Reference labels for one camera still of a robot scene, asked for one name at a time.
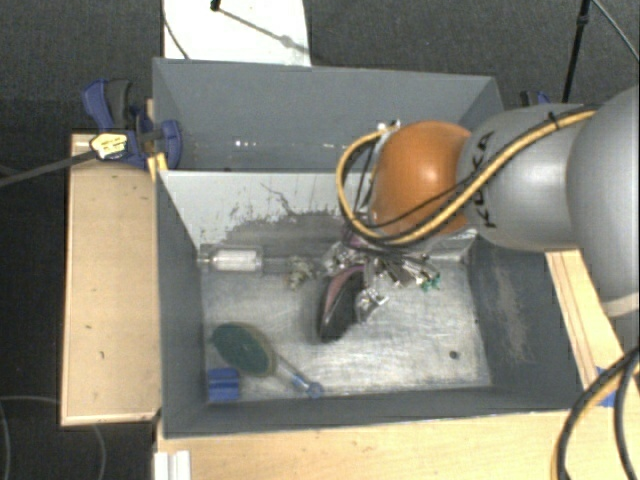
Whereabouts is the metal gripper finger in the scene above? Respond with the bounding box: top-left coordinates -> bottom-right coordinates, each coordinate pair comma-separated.
355,287 -> 391,325

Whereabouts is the black and pink oval case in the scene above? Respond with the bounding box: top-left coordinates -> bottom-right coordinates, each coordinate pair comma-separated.
315,267 -> 369,344

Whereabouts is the grey metal bin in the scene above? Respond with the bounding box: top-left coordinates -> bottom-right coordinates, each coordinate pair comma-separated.
151,57 -> 584,439

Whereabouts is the small clear glass thing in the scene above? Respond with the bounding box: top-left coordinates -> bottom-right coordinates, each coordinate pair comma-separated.
285,257 -> 321,290

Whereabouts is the clear glass bottle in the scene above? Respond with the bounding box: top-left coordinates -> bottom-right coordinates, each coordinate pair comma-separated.
196,247 -> 265,274

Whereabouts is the blue ridged block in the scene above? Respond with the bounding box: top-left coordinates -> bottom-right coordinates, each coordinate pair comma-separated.
206,367 -> 243,402

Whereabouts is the pale wood flat board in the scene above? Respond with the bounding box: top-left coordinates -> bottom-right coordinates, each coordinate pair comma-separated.
60,132 -> 163,427

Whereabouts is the green brush with clear handle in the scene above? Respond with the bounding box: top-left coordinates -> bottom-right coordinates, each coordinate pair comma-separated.
208,321 -> 325,400

